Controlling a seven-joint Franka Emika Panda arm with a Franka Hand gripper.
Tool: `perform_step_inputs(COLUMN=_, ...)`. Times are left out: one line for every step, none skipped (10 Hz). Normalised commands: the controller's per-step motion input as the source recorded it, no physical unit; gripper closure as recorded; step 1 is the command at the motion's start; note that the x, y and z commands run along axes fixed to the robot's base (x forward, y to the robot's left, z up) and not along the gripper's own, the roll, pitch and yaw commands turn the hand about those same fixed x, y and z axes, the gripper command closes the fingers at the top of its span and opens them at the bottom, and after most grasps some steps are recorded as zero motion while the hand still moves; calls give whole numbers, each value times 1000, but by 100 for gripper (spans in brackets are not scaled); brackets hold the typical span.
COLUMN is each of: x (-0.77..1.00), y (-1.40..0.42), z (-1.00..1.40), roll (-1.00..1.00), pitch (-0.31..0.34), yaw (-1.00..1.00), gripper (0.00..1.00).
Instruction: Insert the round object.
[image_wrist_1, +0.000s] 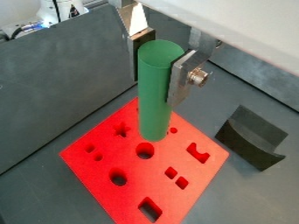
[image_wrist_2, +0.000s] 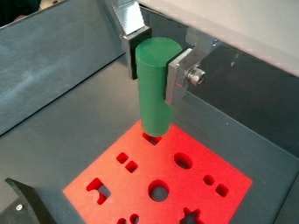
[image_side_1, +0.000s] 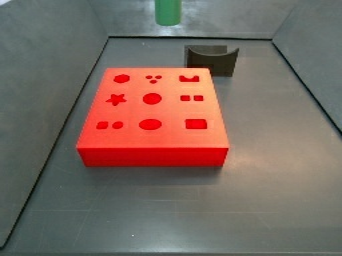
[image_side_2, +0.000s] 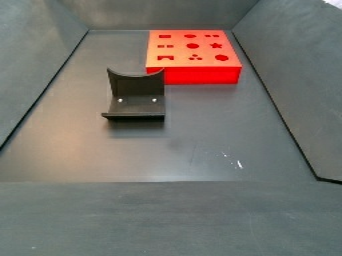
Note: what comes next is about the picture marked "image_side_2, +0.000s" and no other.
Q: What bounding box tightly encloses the black curved holder stand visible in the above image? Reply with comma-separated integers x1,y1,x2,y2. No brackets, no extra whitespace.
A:
101,69,166,120

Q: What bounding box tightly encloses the red shape-sorting block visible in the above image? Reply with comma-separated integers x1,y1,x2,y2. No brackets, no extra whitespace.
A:
146,30,243,85

